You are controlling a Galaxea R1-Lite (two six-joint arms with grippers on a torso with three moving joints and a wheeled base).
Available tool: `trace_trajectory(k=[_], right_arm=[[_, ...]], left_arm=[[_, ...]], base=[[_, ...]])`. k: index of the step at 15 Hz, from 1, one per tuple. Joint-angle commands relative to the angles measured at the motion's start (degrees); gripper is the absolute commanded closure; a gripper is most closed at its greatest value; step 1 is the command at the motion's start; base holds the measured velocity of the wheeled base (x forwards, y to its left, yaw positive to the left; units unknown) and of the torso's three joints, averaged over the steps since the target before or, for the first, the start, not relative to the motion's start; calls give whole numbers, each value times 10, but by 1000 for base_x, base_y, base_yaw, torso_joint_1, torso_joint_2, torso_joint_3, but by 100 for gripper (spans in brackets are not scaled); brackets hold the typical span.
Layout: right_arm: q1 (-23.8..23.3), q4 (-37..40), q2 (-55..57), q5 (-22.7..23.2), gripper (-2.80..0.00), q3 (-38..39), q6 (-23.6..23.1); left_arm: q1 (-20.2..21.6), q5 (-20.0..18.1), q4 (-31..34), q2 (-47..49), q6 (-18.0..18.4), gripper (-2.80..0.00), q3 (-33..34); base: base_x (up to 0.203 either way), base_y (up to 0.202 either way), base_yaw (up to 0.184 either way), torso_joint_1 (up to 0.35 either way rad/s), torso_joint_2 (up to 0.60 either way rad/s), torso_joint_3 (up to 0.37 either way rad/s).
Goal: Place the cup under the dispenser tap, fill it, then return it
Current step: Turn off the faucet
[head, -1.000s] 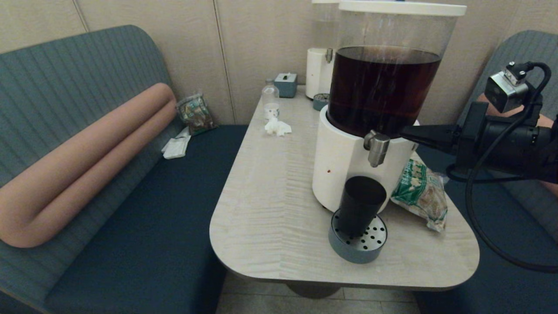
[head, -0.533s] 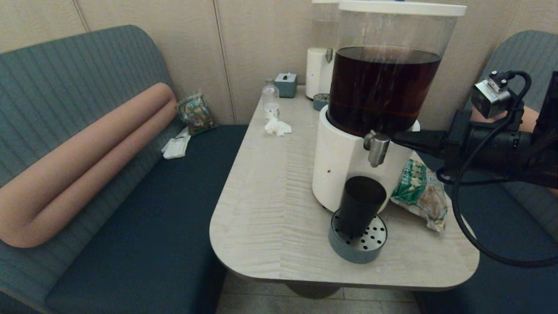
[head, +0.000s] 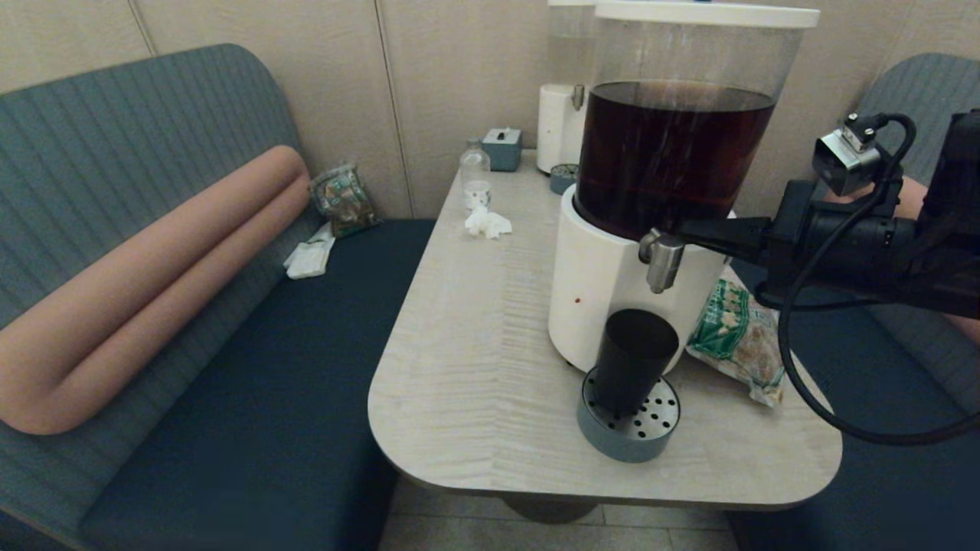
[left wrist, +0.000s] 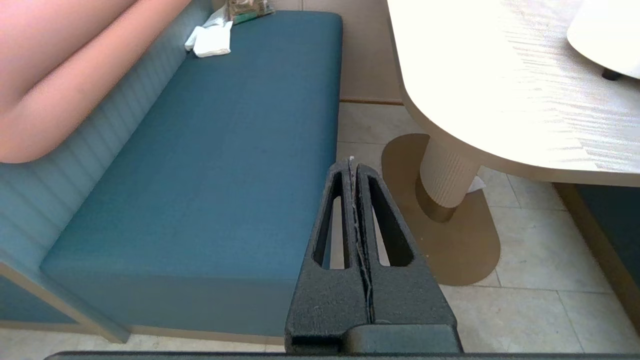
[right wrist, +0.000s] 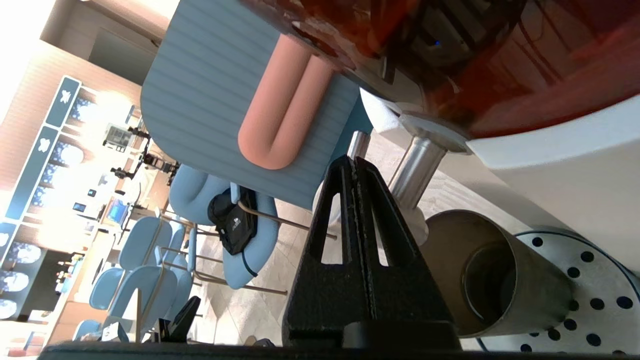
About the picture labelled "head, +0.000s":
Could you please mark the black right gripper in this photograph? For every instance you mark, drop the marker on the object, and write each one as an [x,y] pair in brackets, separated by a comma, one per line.
[834,245]

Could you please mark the metal dispenser tap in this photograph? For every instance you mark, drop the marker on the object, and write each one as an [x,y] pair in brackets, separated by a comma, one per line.
[660,260]

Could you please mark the black plastic cup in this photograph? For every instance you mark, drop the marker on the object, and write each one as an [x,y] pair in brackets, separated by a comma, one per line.
[632,360]

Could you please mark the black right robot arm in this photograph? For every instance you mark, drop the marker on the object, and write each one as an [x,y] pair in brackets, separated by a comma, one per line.
[953,229]

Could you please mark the green white snack bag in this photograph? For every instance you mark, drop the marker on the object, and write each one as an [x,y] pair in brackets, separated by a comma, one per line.
[735,337]

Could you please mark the large dark tea dispenser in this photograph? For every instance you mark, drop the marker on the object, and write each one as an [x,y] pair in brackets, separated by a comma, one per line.
[605,283]

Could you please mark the small blue drip tray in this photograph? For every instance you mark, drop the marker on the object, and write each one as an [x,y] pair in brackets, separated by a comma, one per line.
[560,179]

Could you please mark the round blue perforated drip tray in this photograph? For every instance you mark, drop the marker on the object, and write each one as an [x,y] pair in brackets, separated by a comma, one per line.
[658,428]

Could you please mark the clear liquid dispenser white base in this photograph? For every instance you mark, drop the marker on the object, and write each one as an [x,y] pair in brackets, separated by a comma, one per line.
[555,126]

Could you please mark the crumpled white tissue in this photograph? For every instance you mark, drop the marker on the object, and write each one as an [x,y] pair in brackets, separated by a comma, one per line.
[486,222]

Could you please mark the blue tissue box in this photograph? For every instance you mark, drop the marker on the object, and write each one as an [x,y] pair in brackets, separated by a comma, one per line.
[501,150]

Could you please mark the clear plastic bottle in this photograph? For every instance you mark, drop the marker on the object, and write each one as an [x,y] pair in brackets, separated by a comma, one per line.
[475,176]

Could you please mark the blue upholstered bench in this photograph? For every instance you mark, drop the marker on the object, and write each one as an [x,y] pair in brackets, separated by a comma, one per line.
[880,474]
[230,367]

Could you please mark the dark printed snack bag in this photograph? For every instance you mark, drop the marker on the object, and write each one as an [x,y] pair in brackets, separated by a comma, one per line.
[344,200]

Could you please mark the white napkin packet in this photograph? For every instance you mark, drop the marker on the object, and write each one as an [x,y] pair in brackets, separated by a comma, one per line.
[310,258]

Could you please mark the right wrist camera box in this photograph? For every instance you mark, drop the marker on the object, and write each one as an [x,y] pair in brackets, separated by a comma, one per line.
[846,157]

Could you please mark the table pedestal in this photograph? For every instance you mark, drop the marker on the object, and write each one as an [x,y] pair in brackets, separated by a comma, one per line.
[551,511]

